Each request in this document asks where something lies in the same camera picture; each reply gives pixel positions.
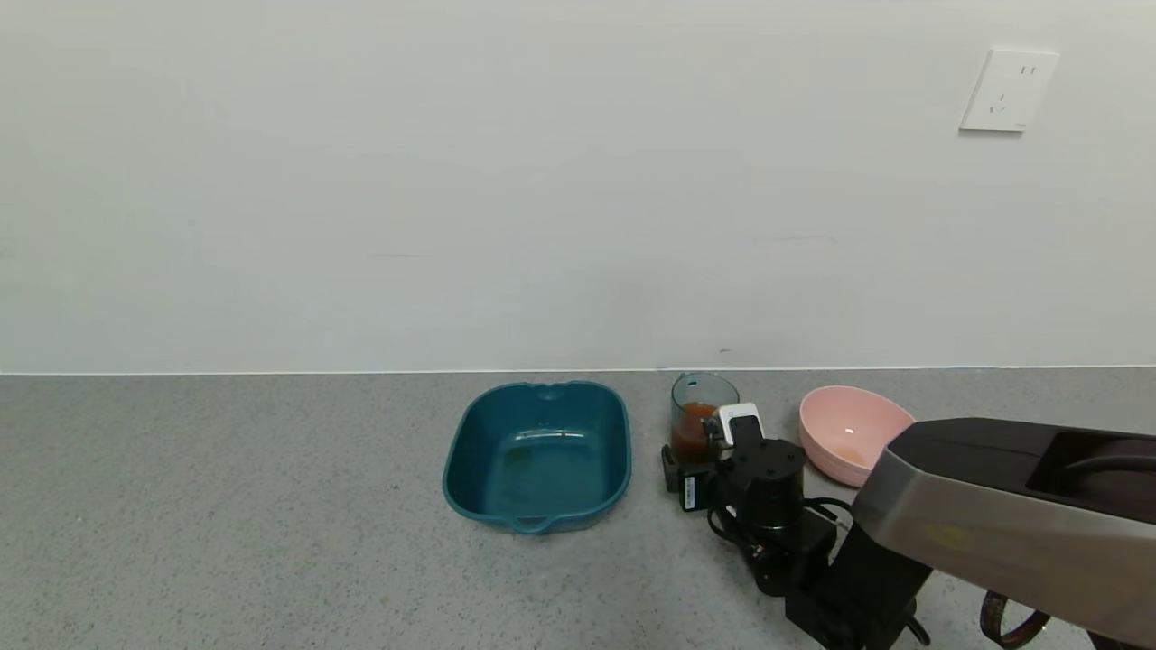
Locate ribbed clear blue cup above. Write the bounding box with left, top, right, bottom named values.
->
left=671, top=371, right=741, bottom=463

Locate white wall socket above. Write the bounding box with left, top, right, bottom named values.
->
left=959, top=49, right=1060, bottom=135

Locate orange brown liquid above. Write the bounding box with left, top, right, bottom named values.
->
left=673, top=402, right=723, bottom=461

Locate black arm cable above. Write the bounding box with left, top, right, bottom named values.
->
left=706, top=495, right=855, bottom=579

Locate teal plastic basin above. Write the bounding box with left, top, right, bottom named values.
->
left=443, top=381, right=632, bottom=535

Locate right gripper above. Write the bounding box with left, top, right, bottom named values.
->
left=661, top=443, right=721, bottom=512

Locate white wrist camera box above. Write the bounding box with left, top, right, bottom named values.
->
left=718, top=403, right=764, bottom=445

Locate brown cable loop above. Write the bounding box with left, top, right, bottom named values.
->
left=980, top=591, right=1053, bottom=649

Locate pink bowl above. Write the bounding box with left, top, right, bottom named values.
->
left=799, top=385, right=918, bottom=488

